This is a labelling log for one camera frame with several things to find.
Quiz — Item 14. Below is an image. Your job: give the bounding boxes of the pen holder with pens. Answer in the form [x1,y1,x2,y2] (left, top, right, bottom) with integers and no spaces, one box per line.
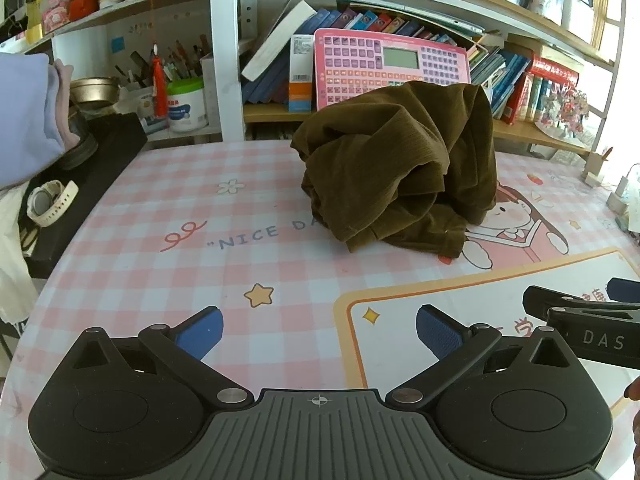
[112,34,212,92]

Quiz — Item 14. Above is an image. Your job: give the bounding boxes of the pink toy learning pad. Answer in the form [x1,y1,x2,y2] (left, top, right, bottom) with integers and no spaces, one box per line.
[313,28,471,111]

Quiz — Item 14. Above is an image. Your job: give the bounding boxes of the white wrist watch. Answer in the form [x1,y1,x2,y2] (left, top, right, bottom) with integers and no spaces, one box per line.
[25,179,80,229]

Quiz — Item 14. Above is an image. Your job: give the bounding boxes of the brown corduroy pants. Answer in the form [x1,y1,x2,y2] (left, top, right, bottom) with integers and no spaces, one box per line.
[290,80,500,260]

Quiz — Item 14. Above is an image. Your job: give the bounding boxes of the grey flat folder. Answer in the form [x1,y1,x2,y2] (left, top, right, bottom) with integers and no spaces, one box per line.
[336,0,486,37]

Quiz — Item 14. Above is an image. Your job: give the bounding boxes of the pink checkered desk mat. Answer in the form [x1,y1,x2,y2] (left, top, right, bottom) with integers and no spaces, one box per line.
[0,139,640,480]

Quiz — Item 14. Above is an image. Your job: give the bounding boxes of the metal bowl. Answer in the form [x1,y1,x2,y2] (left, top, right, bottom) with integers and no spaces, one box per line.
[69,77,121,109]

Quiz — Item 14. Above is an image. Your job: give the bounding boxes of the white cloth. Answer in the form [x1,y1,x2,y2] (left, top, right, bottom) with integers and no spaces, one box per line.
[0,189,40,343]

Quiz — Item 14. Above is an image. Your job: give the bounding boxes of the orange and white box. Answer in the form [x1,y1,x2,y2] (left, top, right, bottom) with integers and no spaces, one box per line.
[287,34,316,114]

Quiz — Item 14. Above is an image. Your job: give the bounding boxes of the row of blue books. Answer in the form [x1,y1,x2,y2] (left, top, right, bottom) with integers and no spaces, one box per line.
[305,6,453,43]

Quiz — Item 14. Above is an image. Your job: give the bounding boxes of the red flat book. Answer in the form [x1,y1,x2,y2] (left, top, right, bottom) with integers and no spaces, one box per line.
[529,55,581,87]

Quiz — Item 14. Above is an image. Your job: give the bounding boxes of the red tassel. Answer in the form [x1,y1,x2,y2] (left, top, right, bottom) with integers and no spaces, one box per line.
[151,44,169,119]

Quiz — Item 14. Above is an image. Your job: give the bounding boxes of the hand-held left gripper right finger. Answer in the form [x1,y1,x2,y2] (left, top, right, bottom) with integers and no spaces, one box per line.
[385,304,577,408]

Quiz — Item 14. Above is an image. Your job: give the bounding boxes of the white charger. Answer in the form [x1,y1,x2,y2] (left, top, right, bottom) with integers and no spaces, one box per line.
[606,162,640,235]

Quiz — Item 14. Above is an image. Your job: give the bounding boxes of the black box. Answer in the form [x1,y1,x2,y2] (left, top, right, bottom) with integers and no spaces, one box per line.
[19,112,149,279]

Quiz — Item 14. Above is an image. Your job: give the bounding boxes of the white jar green label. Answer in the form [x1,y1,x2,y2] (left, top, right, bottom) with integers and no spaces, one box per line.
[166,77,209,134]

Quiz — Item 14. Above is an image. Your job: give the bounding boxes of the person's right hand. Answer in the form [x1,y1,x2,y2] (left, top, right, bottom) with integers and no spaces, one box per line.
[626,377,640,463]

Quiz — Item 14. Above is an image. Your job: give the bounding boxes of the thin blue booklets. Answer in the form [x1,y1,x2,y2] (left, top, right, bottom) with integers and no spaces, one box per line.
[467,42,532,122]

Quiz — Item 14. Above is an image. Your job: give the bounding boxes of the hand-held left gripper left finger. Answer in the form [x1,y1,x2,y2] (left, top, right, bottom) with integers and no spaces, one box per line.
[66,306,255,409]

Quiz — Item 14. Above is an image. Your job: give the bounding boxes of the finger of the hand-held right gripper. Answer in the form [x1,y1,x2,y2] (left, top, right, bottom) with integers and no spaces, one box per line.
[606,277,640,305]
[522,285,640,312]

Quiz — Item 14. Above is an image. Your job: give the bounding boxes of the thick red dictionary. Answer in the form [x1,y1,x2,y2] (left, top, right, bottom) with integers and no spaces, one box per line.
[501,72,537,126]

